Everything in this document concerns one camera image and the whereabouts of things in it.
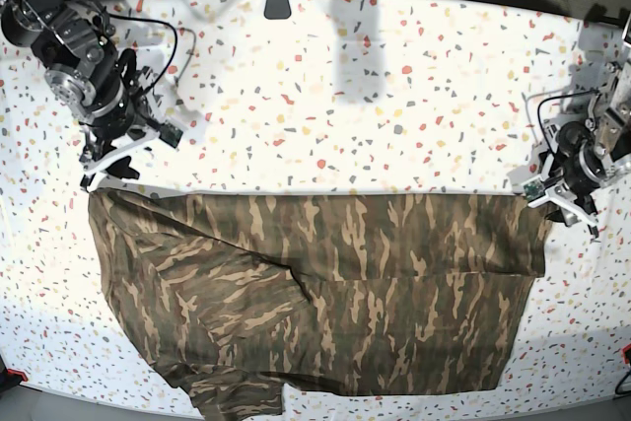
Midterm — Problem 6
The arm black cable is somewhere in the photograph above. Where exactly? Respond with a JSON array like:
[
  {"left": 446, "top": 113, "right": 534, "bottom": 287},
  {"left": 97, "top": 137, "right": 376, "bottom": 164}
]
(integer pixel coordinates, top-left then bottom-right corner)
[
  {"left": 522, "top": 88, "right": 600, "bottom": 156},
  {"left": 105, "top": 14, "right": 198, "bottom": 92}
]

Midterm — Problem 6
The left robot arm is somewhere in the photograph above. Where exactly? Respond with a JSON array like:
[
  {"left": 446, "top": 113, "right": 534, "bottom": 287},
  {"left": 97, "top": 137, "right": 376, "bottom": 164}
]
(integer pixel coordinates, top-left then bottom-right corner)
[{"left": 509, "top": 18, "right": 630, "bottom": 239}]

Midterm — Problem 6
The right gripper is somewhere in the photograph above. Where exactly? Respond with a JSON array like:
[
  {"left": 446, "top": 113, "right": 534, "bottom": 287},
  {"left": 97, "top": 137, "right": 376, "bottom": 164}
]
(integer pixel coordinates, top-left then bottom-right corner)
[{"left": 79, "top": 53, "right": 189, "bottom": 190}]

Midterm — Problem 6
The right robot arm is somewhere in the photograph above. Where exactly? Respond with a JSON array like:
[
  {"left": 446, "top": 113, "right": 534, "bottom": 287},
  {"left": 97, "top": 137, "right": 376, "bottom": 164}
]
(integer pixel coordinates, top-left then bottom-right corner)
[{"left": 1, "top": 0, "right": 183, "bottom": 189}]

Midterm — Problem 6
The red black clamp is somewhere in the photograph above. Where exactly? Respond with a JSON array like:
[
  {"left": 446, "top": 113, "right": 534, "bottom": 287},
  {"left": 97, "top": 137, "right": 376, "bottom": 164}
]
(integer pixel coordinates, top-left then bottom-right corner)
[{"left": 0, "top": 368, "right": 28, "bottom": 389}]

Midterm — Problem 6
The camouflage T-shirt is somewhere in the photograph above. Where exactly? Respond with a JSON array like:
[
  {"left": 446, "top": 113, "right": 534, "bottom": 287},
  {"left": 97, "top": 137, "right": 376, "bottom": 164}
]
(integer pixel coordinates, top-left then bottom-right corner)
[{"left": 88, "top": 188, "right": 550, "bottom": 420}]

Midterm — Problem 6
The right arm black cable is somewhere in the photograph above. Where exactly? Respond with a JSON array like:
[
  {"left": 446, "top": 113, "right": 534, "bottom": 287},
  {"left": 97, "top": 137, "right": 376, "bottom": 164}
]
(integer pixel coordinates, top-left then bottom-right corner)
[{"left": 105, "top": 14, "right": 198, "bottom": 92}]

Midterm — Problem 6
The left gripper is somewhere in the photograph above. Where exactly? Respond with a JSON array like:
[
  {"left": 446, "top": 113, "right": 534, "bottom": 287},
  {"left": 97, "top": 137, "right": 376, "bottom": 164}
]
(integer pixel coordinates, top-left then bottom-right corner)
[{"left": 507, "top": 119, "right": 616, "bottom": 240}]

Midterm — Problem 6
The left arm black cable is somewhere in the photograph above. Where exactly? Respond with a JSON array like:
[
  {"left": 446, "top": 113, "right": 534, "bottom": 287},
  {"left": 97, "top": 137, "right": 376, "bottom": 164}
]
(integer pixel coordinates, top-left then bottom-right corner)
[{"left": 522, "top": 88, "right": 600, "bottom": 156}]

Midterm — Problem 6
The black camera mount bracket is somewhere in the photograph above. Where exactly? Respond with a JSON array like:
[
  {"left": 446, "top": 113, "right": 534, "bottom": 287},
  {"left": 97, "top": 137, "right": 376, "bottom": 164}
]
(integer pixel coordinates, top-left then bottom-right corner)
[{"left": 263, "top": 0, "right": 292, "bottom": 21}]

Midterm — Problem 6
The terrazzo pattern table cloth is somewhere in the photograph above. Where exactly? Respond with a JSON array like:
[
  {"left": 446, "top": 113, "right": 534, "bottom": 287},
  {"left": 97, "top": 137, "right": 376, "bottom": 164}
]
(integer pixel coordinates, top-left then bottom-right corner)
[{"left": 1, "top": 0, "right": 630, "bottom": 420}]

